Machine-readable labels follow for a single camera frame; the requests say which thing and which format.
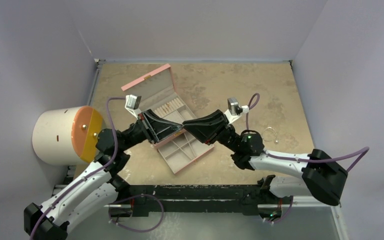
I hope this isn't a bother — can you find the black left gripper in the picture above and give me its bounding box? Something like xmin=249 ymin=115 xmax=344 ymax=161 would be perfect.
xmin=118 ymin=109 xmax=182 ymax=153

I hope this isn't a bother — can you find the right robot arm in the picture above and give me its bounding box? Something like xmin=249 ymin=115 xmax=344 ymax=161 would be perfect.
xmin=182 ymin=109 xmax=348 ymax=206

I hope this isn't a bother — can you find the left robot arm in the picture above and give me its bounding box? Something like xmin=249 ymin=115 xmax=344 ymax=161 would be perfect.
xmin=23 ymin=110 xmax=182 ymax=240

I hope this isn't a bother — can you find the pink jewelry box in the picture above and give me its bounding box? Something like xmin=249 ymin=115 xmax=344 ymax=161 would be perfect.
xmin=121 ymin=64 xmax=196 ymax=146

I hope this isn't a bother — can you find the silver pearl bangle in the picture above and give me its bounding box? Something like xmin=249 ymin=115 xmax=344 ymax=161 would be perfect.
xmin=261 ymin=126 xmax=279 ymax=144

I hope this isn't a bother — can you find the white cylinder orange lid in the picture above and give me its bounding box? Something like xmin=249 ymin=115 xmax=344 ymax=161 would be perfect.
xmin=31 ymin=105 xmax=106 ymax=166

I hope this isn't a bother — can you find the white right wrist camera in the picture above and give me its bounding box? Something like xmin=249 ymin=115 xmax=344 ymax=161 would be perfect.
xmin=224 ymin=97 xmax=250 ymax=124

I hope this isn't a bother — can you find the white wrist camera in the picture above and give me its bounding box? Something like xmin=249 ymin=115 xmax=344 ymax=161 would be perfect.
xmin=124 ymin=94 xmax=142 ymax=119
xmin=224 ymin=97 xmax=250 ymax=124

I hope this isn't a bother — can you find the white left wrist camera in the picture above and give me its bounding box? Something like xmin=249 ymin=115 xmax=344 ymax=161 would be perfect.
xmin=124 ymin=94 xmax=142 ymax=119

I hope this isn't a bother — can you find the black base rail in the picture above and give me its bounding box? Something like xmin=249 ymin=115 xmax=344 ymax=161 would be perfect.
xmin=115 ymin=178 xmax=293 ymax=219

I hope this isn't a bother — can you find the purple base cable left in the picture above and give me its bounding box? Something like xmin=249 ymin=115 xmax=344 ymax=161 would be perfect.
xmin=108 ymin=193 xmax=165 ymax=233

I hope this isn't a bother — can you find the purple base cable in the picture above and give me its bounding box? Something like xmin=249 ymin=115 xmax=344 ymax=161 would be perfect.
xmin=108 ymin=193 xmax=165 ymax=233
xmin=262 ymin=195 xmax=295 ymax=225

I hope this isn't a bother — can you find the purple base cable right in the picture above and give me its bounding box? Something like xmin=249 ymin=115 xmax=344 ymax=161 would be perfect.
xmin=262 ymin=195 xmax=295 ymax=225

